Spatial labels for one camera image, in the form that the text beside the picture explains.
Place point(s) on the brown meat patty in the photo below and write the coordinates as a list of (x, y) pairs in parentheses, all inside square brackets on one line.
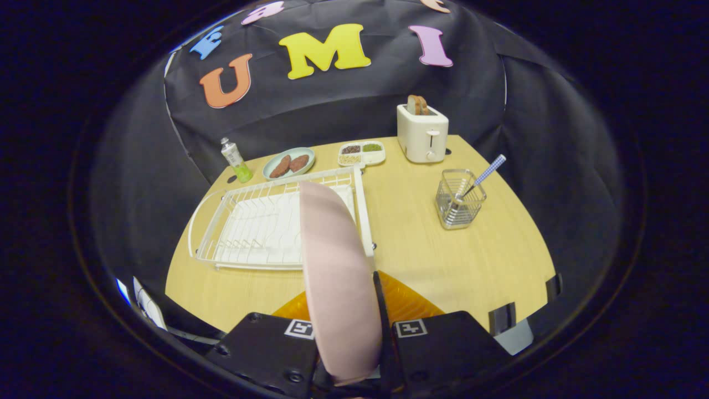
[(279, 166), (299, 162)]

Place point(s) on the white divided grain tray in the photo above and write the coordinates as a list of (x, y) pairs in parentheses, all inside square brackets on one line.
[(374, 158)]

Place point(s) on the black table clamp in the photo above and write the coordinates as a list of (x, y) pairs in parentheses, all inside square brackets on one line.
[(502, 318), (554, 287)]

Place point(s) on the light green plate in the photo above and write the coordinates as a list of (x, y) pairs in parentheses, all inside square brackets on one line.
[(303, 151)]

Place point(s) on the white flat object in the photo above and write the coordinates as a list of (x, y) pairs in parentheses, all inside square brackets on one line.
[(148, 302)]

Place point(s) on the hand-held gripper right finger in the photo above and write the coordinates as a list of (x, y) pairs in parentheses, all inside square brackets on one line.
[(383, 316)]

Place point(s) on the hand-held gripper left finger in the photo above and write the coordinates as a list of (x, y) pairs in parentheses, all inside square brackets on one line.
[(266, 354)]

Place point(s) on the pink plate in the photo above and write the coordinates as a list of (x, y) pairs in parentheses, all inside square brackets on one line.
[(338, 277)]

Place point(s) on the white drain tray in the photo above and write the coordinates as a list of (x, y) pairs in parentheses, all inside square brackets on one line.
[(260, 233)]

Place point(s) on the clear bottle with green liquid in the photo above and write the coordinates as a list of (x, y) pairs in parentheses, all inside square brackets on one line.
[(239, 166)]

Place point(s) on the brown toast slice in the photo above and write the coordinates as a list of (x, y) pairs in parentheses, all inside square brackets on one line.
[(412, 104), (424, 106)]

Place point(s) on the blue and white object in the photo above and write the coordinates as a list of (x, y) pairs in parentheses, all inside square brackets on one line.
[(123, 291)]

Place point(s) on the white toaster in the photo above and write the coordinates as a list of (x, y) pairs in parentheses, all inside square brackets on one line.
[(424, 136)]

